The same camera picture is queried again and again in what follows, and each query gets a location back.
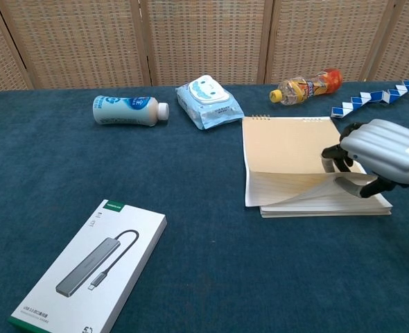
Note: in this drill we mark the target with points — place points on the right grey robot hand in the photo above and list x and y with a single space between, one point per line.
388 156

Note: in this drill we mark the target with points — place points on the off-white spiral notebook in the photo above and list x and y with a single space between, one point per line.
294 166

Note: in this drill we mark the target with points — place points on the blue white snake puzzle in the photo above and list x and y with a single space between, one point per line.
371 98

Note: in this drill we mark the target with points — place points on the yellow-capped tea bottle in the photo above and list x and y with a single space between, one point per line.
308 86

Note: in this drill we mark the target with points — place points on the blue wet wipes pack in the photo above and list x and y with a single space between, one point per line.
208 102

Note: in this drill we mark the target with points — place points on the dark teal tablecloth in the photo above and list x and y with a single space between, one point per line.
190 215

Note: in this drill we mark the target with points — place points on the woven rattan folding screen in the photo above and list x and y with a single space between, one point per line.
204 40

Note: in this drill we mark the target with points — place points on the white milk drink bottle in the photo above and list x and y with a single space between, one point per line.
124 110

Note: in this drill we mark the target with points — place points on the white USB hub box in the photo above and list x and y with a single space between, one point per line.
86 274

